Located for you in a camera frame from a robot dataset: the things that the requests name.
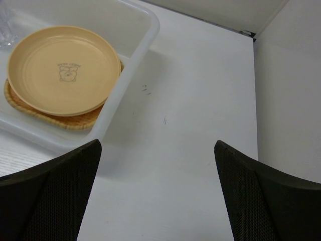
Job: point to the clear plastic cup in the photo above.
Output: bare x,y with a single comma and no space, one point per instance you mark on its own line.
8,35

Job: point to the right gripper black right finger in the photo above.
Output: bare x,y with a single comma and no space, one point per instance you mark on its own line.
264,203

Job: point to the translucent plastic bin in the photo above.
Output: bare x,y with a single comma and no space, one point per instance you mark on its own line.
127,26

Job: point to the tan round plate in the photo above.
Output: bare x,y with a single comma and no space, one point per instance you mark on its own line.
63,70

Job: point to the square woven bamboo tray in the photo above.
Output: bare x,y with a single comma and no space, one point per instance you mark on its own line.
73,123

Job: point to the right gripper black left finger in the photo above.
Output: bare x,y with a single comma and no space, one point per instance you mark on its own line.
48,201

